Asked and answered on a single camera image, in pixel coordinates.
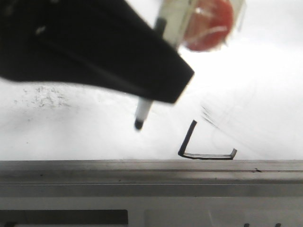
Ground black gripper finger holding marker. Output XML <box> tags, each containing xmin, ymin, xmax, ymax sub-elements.
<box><xmin>0</xmin><ymin>0</ymin><xmax>195</xmax><ymax>105</ymax></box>

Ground white black whiteboard marker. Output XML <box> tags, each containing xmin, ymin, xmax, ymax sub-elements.
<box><xmin>134</xmin><ymin>0</ymin><xmax>193</xmax><ymax>131</ymax></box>

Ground red magnet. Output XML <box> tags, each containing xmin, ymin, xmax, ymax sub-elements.
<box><xmin>181</xmin><ymin>0</ymin><xmax>247</xmax><ymax>52</ymax></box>

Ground white plastic marker tray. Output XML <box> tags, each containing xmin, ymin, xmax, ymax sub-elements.
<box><xmin>0</xmin><ymin>197</ymin><xmax>303</xmax><ymax>227</ymax></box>

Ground white whiteboard with metal frame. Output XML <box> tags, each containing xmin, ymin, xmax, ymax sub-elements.
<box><xmin>0</xmin><ymin>0</ymin><xmax>303</xmax><ymax>197</ymax></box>

